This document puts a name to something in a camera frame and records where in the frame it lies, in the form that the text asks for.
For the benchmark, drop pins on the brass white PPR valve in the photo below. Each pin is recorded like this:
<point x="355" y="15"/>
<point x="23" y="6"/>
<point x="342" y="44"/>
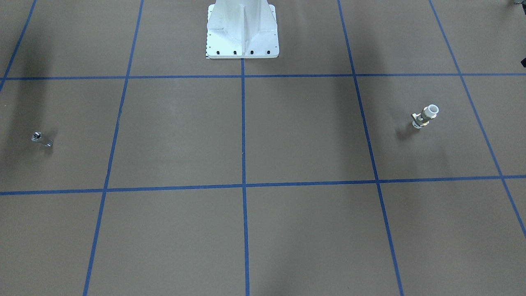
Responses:
<point x="423" y="118"/>

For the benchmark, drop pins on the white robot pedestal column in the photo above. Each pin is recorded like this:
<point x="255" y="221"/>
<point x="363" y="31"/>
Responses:
<point x="242" y="29"/>

